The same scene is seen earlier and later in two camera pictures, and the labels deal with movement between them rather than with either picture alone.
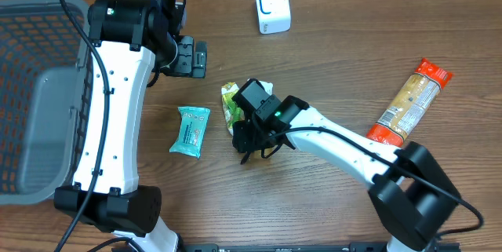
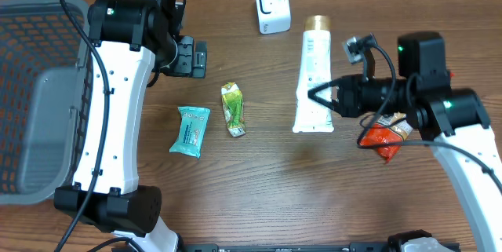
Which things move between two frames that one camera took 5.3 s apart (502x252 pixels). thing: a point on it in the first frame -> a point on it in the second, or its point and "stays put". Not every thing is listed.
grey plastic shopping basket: [45, 80] stays put
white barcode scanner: [273, 5] stays put
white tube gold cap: [267, 86] -> [315, 70]
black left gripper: [198, 60] stays put
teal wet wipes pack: [193, 125] stays put
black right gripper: [246, 138] -> [343, 97]
